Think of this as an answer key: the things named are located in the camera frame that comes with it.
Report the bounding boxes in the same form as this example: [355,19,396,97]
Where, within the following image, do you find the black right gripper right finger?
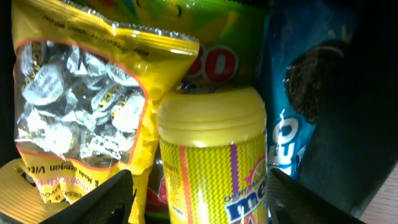
[267,168,364,224]

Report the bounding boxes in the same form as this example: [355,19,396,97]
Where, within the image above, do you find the blue Oreo cookie pack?
[254,0,358,177]

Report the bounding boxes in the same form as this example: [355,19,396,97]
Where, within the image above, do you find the yellow Mentos bottle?
[157,87,268,224]

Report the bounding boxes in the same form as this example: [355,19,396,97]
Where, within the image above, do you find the yellow Hacks candy bag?
[11,0,199,223]

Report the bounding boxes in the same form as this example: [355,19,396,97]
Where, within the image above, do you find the green Haribo worms bag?
[75,0,267,90]

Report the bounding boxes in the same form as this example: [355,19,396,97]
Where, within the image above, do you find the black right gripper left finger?
[40,170,134,224]

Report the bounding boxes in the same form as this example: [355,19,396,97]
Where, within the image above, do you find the dark green gift box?
[0,0,398,218]

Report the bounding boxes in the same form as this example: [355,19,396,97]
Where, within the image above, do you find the red green KitKat wrapper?
[145,150,169,220]

